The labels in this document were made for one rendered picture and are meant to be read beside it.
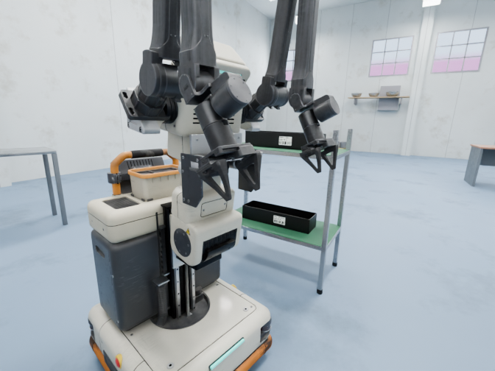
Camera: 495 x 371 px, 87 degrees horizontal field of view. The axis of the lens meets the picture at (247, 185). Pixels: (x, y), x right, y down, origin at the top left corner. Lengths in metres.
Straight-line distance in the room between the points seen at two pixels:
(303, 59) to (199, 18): 0.42
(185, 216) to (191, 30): 0.55
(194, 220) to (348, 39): 11.37
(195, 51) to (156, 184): 0.69
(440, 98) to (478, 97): 1.00
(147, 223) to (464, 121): 10.98
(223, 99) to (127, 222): 0.71
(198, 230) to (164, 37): 0.55
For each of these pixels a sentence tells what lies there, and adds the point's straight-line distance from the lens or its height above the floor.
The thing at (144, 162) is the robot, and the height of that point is 0.93.
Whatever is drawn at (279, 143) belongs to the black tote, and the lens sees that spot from 1.92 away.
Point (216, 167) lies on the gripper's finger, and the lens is 0.48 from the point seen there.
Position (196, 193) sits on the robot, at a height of 0.93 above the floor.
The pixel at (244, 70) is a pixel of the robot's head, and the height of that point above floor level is 1.30.
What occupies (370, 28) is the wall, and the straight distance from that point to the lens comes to 11.92.
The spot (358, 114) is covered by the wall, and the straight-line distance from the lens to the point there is 11.46.
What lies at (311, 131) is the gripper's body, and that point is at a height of 1.12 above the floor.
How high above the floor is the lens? 1.15
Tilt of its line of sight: 14 degrees down
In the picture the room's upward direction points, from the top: 1 degrees clockwise
